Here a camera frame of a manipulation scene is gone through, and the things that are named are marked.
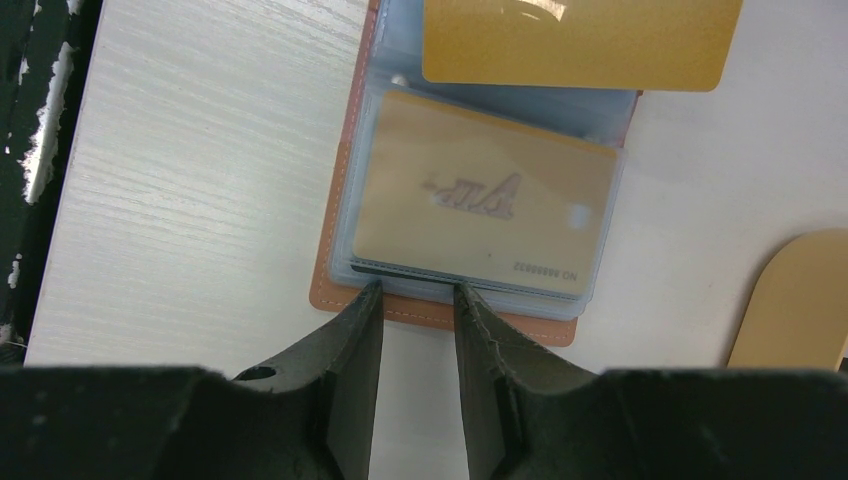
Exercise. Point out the tan oval tray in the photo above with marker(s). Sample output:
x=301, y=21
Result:
x=797, y=313

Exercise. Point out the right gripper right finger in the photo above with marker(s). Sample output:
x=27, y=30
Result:
x=529, y=414

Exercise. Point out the gold striped credit card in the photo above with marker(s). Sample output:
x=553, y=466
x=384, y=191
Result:
x=454, y=192

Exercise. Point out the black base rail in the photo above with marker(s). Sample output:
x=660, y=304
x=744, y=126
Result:
x=46, y=49

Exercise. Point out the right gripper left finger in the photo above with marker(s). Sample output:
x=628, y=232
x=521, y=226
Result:
x=305, y=413

